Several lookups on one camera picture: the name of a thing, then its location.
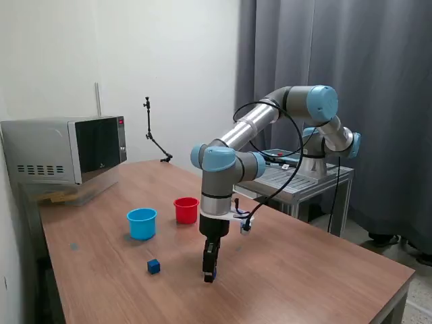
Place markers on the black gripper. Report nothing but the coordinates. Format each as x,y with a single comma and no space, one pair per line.
214,227

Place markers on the blue cube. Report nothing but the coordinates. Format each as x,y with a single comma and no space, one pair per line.
213,274
153,266

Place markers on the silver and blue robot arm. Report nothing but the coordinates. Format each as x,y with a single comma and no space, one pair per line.
243,130

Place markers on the red plastic cup bin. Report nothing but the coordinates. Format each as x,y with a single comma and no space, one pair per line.
185,216

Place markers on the blue plastic cup bin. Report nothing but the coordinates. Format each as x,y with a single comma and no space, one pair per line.
141,226

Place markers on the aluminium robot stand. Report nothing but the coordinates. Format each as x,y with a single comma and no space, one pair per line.
303,184

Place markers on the blue teach pendant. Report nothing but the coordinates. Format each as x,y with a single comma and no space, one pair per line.
281,156

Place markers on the clear plastic box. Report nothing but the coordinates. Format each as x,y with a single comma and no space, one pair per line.
94,192

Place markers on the grey round sticker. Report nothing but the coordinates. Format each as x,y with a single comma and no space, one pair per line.
74,246

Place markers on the wooden blocks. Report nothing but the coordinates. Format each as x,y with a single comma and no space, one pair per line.
50,198

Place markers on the silver microwave oven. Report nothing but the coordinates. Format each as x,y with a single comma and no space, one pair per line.
40,148

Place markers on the grey curtain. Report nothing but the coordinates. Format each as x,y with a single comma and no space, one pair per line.
388,67

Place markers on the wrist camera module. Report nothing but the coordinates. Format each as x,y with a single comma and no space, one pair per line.
245,227

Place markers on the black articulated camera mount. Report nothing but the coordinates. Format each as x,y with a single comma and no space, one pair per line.
148,125

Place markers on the white wall pipe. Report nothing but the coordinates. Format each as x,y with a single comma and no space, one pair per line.
98,101

